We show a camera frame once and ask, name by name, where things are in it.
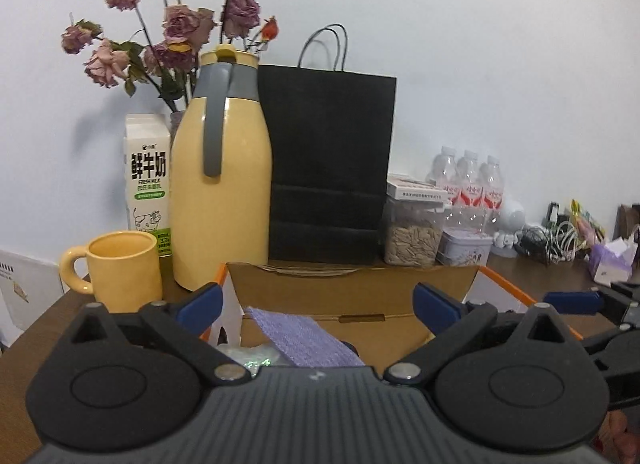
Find purple cloth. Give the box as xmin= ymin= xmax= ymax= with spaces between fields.
xmin=246 ymin=307 xmax=364 ymax=368

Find colourful snack bag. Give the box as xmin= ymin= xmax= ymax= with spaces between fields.
xmin=570 ymin=199 xmax=605 ymax=247

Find iridescent plastic bag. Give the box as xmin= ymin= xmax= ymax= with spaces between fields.
xmin=217 ymin=343 xmax=281 ymax=377

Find clear seed container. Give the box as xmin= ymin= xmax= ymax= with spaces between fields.
xmin=384 ymin=197 xmax=445 ymax=268

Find tangled black white cables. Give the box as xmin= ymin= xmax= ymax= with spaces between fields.
xmin=514 ymin=201 xmax=582 ymax=266

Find dried rose bouquet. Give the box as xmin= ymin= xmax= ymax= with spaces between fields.
xmin=61 ymin=0 xmax=279 ymax=112

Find white flat box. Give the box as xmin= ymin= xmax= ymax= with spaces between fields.
xmin=386 ymin=173 xmax=449 ymax=205

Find yellow thermos jug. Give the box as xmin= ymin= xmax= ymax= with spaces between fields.
xmin=169 ymin=44 xmax=272 ymax=291

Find yellow mug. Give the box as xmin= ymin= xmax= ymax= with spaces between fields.
xmin=58 ymin=231 xmax=163 ymax=313

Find water bottle middle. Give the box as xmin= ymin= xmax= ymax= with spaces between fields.
xmin=454 ymin=150 xmax=483 ymax=229

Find purple tissue pack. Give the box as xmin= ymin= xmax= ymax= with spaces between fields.
xmin=588 ymin=236 xmax=638 ymax=286

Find small printed tin box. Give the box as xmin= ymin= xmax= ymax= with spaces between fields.
xmin=436 ymin=228 xmax=494 ymax=267

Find water bottle right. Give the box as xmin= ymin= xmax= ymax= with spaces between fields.
xmin=480 ymin=155 xmax=504 ymax=233

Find black paper bag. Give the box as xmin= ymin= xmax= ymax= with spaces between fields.
xmin=258 ymin=23 xmax=397 ymax=265

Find water bottle left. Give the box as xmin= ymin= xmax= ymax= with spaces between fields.
xmin=426 ymin=146 xmax=460 ymax=206

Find person right hand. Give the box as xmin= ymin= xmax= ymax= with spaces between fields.
xmin=592 ymin=411 xmax=640 ymax=464

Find water bottle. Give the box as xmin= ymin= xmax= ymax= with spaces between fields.
xmin=480 ymin=155 xmax=504 ymax=233
xmin=426 ymin=146 xmax=460 ymax=206
xmin=454 ymin=150 xmax=483 ymax=229

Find red cardboard box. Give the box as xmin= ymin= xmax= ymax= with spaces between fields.
xmin=203 ymin=258 xmax=591 ymax=372

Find white milk carton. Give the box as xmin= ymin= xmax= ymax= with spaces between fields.
xmin=124 ymin=114 xmax=171 ymax=257

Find white robot figurine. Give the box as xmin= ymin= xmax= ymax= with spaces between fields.
xmin=491 ymin=198 xmax=526 ymax=258

